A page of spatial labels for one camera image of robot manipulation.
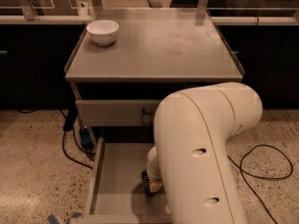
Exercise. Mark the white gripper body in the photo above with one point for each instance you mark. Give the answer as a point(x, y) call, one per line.
point(153, 175)

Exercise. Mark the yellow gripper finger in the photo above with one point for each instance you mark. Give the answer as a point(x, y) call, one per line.
point(154, 187)

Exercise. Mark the dark blue rxbar wrapper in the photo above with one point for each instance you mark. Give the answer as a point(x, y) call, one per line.
point(146, 182)

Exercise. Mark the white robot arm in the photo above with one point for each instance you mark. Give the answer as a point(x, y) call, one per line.
point(191, 128)

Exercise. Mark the open grey middle drawer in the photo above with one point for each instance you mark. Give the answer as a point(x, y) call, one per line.
point(116, 194)

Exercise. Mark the closed upper grey drawer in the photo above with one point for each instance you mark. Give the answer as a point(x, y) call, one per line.
point(115, 112)

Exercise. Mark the grey drawer cabinet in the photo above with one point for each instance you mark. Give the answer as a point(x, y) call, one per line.
point(159, 51)

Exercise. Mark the blue power adapter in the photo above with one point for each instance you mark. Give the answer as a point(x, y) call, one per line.
point(85, 138)

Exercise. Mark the blue floor tape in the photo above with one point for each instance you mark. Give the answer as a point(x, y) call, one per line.
point(52, 219)

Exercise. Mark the white ceramic bowl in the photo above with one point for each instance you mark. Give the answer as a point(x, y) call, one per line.
point(103, 32)

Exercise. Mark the dark background counter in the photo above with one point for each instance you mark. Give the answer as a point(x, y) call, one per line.
point(33, 58)

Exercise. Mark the black drawer handle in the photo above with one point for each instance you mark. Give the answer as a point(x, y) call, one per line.
point(149, 113)

